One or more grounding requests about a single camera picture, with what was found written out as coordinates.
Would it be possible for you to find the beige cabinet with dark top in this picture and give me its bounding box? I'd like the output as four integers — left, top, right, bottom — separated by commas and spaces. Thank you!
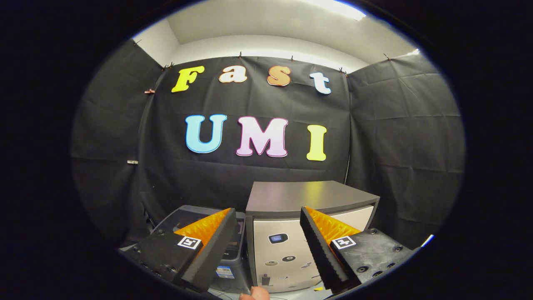
245, 180, 380, 293

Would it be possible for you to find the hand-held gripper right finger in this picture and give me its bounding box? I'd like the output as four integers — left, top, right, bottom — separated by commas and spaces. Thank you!
299, 207, 419, 293

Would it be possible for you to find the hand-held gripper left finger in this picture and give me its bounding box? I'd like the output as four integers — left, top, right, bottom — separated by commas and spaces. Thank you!
121, 208, 238, 293

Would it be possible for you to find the dark grey washing machine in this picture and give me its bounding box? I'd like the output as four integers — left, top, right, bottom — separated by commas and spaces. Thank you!
121, 204, 251, 296

